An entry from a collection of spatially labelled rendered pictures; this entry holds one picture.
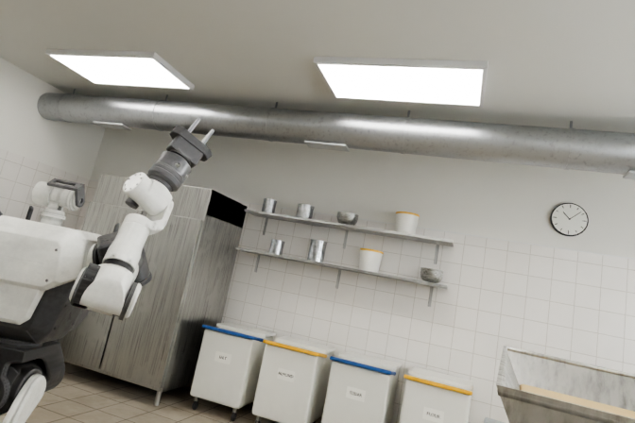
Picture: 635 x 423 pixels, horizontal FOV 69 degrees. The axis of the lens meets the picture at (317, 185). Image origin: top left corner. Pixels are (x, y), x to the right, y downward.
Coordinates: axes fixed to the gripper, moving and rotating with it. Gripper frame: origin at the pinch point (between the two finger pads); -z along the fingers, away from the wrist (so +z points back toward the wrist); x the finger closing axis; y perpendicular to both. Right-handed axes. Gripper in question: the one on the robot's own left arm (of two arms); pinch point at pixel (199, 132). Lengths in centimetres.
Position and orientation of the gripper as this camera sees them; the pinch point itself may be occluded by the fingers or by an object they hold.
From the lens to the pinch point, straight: 132.4
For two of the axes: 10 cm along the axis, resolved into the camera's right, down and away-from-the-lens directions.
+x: -7.1, -6.1, -3.5
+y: -5.7, 2.0, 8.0
